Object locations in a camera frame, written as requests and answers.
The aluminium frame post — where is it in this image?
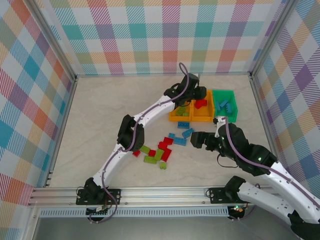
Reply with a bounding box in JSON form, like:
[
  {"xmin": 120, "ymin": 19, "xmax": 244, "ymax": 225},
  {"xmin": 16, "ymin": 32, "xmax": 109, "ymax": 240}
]
[
  {"xmin": 26, "ymin": 0, "xmax": 78, "ymax": 81},
  {"xmin": 249, "ymin": 0, "xmax": 302, "ymax": 80}
]

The orange bin with green legos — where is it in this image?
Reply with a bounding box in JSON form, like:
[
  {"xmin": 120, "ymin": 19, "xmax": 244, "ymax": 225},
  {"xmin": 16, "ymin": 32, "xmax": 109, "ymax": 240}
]
[{"xmin": 168, "ymin": 96, "xmax": 194, "ymax": 123}]

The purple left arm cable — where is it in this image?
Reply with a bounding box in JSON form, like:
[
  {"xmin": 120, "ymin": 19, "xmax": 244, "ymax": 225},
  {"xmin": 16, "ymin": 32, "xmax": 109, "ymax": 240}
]
[{"xmin": 88, "ymin": 62, "xmax": 192, "ymax": 224}]

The aluminium frame rail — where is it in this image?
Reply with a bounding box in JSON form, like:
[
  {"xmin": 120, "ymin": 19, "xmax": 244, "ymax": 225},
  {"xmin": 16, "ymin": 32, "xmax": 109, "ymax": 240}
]
[
  {"xmin": 249, "ymin": 74, "xmax": 286, "ymax": 181},
  {"xmin": 74, "ymin": 72, "xmax": 252, "ymax": 77},
  {"xmin": 43, "ymin": 76, "xmax": 78, "ymax": 188}
]

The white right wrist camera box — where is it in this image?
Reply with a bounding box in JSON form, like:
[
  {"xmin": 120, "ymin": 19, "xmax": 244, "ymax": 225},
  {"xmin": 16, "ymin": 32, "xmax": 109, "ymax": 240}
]
[{"xmin": 213, "ymin": 116, "xmax": 228, "ymax": 130}]

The green plastic bin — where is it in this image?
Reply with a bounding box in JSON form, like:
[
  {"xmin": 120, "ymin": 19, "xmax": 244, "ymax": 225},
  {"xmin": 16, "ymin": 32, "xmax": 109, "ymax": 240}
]
[{"xmin": 211, "ymin": 89, "xmax": 238, "ymax": 123}]

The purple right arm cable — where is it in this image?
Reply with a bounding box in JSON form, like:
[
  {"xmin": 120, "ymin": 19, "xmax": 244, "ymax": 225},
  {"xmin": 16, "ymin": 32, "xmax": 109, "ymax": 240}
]
[{"xmin": 223, "ymin": 116, "xmax": 320, "ymax": 221}]

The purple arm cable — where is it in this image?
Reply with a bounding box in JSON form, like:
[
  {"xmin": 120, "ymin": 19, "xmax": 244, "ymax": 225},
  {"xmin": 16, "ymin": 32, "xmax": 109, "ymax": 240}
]
[
  {"xmin": 223, "ymin": 116, "xmax": 320, "ymax": 221},
  {"xmin": 88, "ymin": 62, "xmax": 192, "ymax": 224}
]

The slotted grey cable duct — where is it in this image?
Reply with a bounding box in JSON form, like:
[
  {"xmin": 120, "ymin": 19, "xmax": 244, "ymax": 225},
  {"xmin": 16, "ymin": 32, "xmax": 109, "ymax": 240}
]
[{"xmin": 39, "ymin": 208, "xmax": 230, "ymax": 218}]

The orange bin with red legos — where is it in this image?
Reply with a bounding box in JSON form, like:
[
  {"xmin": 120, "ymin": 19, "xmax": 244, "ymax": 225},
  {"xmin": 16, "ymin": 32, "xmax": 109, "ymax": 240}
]
[{"xmin": 191, "ymin": 89, "xmax": 215, "ymax": 123}]

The thin black gripper wire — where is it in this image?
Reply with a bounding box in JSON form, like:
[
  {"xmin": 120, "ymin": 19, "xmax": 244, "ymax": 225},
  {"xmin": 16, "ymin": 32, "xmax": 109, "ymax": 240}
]
[{"xmin": 216, "ymin": 149, "xmax": 240, "ymax": 169}]

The wide aluminium mounting rail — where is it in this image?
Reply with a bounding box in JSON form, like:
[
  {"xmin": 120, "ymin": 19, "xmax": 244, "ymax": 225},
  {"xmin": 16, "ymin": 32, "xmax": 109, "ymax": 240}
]
[{"xmin": 27, "ymin": 186, "xmax": 276, "ymax": 208}]

